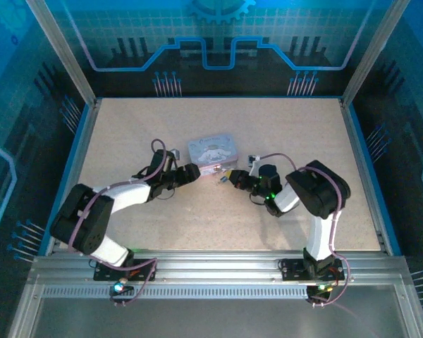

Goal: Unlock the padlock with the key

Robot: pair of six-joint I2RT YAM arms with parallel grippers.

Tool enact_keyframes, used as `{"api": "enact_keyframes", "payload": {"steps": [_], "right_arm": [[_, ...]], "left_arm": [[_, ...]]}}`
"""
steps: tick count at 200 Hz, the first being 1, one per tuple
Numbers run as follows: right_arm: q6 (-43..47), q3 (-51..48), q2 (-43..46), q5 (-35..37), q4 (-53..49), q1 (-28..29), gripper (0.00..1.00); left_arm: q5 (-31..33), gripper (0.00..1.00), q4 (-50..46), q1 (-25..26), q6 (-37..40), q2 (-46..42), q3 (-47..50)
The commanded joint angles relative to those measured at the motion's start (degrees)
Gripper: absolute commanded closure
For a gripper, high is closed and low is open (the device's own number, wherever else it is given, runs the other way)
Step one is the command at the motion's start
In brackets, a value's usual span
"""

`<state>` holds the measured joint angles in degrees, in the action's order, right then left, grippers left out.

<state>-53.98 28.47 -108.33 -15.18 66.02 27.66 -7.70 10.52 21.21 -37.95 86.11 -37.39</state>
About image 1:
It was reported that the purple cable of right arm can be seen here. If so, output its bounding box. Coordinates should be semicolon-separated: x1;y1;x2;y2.
257;151;352;309

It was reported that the aluminium left side rail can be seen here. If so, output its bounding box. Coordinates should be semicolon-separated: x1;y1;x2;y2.
44;100;102;255

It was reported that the aluminium right side rail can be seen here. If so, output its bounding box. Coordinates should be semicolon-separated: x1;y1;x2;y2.
339;99;393;254

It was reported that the aluminium right corner post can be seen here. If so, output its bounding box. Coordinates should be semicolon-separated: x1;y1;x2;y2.
339;0;412;107

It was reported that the aluminium left corner post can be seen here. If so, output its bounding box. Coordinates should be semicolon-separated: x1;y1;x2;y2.
24;0;102;107

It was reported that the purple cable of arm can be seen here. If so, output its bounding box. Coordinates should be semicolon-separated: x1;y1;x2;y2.
257;151;352;309
68;139;159;306

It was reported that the slotted aluminium strip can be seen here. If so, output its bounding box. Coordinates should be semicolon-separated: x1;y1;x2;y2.
42;286;320;301

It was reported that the lit adapter board left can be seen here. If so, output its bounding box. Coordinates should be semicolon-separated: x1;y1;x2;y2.
109;280;134;297

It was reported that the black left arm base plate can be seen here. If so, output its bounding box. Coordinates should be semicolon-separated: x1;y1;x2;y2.
93;258;156;282

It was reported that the aluminium corner post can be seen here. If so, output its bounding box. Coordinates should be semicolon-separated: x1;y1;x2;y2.
24;0;102;107
339;0;412;107

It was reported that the lit adapter board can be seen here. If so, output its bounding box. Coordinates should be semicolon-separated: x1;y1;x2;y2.
308;281;334;299
109;280;134;297

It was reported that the pastel cartoon tin box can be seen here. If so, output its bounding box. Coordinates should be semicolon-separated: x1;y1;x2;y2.
185;132;240;177

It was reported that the lit adapter board right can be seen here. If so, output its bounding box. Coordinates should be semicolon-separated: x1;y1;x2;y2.
308;281;334;299

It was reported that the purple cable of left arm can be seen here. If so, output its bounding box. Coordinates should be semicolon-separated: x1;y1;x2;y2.
68;139;159;306

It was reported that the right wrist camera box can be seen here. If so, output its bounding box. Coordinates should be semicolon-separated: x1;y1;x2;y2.
247;154;264;173

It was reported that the aluminium front mounting rail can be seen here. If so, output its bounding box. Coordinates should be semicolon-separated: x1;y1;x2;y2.
27;249;412;287

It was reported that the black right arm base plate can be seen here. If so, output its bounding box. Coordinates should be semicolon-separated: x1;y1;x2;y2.
280;258;347;282

